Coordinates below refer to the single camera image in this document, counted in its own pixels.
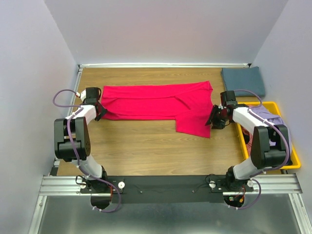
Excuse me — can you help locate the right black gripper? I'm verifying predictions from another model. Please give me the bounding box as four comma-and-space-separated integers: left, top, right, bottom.
204, 104, 229, 130

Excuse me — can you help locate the red t shirt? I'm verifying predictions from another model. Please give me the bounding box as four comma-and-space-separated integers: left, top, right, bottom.
101, 81, 213, 138

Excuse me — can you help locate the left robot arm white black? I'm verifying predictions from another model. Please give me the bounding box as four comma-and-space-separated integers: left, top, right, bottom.
54, 97, 108, 193

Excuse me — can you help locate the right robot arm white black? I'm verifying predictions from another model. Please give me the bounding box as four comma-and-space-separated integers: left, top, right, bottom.
206, 104, 292, 191

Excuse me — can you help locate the pink garment in bin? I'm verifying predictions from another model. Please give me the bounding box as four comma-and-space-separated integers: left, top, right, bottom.
243, 132, 253, 155

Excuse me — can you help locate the folded grey-blue t shirt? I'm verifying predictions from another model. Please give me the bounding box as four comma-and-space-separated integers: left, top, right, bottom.
220, 67, 266, 98

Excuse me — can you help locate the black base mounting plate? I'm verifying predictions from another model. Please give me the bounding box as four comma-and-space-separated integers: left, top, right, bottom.
75, 174, 253, 207

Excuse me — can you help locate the yellow plastic bin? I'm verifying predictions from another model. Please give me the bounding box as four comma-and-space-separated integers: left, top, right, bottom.
235, 101, 301, 170

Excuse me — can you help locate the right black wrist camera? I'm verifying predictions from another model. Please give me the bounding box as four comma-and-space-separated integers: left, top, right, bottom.
220, 90, 237, 107

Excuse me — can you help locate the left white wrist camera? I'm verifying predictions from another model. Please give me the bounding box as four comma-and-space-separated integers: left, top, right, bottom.
76, 89, 87, 101

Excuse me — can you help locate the aluminium left side rail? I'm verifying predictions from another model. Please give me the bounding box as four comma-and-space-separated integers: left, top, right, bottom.
50, 67, 83, 176

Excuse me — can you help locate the aluminium rail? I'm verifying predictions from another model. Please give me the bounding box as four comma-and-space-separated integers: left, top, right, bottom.
39, 174, 302, 196
50, 67, 83, 176

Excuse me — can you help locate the aluminium front rail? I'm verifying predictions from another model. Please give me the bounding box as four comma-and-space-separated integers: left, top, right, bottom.
39, 174, 302, 196

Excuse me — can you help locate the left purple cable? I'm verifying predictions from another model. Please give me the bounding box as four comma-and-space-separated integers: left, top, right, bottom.
53, 89, 122, 213

